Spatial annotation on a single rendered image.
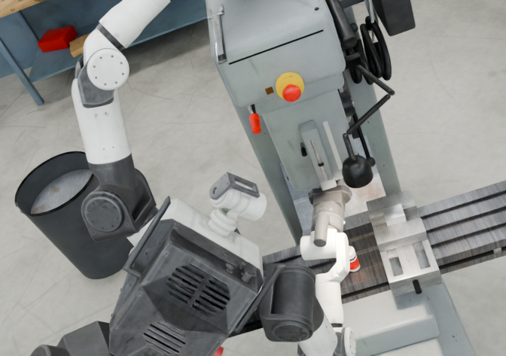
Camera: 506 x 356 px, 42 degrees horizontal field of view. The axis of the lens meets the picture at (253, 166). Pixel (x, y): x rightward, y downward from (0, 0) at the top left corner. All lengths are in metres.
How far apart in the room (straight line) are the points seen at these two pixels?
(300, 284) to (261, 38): 0.53
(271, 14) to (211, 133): 3.08
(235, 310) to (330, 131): 0.61
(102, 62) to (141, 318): 0.50
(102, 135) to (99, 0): 4.94
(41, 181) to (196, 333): 2.71
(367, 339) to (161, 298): 0.97
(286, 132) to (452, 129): 2.30
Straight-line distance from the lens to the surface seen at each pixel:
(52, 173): 3.92
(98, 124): 1.31
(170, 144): 4.56
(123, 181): 1.35
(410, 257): 2.03
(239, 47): 1.37
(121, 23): 1.29
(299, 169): 1.75
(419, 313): 2.09
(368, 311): 2.12
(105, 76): 1.27
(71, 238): 3.67
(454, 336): 2.77
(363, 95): 2.22
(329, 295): 1.72
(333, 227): 1.78
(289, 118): 1.64
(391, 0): 1.87
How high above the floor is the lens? 2.54
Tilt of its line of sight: 39 degrees down
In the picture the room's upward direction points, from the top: 25 degrees counter-clockwise
